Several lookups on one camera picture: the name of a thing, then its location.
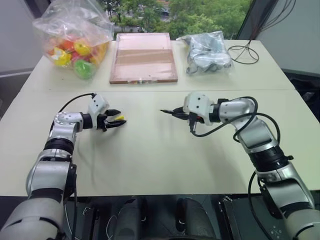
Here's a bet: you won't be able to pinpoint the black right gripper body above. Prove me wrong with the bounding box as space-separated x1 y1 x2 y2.
177 110 203 133

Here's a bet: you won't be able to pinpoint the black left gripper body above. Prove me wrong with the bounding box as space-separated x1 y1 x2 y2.
96 113 111 133

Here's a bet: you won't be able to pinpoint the green toy in bag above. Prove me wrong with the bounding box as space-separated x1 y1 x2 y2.
73 59 96 80

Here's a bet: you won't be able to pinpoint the flat wooden box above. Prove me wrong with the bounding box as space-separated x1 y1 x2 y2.
108 32 179 86

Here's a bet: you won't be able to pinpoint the clear bag of dark parts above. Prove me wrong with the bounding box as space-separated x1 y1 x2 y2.
175 30 236 77

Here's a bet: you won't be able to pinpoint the orange yellow toy in bag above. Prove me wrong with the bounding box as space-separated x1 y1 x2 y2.
72 41 92 56

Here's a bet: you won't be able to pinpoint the clear bag of colourful toys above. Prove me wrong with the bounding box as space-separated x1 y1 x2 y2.
32 0 116 81

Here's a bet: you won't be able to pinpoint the black case under table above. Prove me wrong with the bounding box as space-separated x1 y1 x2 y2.
217 194 292 240

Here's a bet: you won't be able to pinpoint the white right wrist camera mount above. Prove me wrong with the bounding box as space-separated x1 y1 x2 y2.
182 92 213 126

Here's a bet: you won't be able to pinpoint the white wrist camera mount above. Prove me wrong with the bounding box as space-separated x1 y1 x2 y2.
87 92 111 130
182 92 213 126

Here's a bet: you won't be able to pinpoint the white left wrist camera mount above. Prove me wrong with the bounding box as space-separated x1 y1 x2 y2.
87 92 111 130

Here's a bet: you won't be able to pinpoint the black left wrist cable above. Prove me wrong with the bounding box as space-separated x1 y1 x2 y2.
57 92 98 113

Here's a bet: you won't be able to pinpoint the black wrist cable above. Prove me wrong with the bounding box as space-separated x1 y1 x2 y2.
57 92 98 113
190 96 282 145

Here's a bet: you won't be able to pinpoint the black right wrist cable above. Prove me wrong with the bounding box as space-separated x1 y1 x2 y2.
190 96 282 145

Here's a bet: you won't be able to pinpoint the black left upper arm cable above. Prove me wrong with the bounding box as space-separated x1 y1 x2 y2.
71 162 79 240

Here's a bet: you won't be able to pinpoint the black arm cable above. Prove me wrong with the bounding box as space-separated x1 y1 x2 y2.
71 162 79 240
247 169 275 240

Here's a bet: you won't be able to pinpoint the thin black cable loops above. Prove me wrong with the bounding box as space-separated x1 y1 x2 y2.
226 39 261 65

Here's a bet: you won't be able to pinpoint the thin white wire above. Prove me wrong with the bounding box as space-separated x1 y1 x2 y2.
105 215 120 238

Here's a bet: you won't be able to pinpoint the black right upper arm cable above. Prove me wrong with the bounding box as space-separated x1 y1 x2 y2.
247 169 275 240

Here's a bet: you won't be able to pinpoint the hanging black cable bundle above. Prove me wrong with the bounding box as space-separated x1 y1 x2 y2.
246 0 298 43

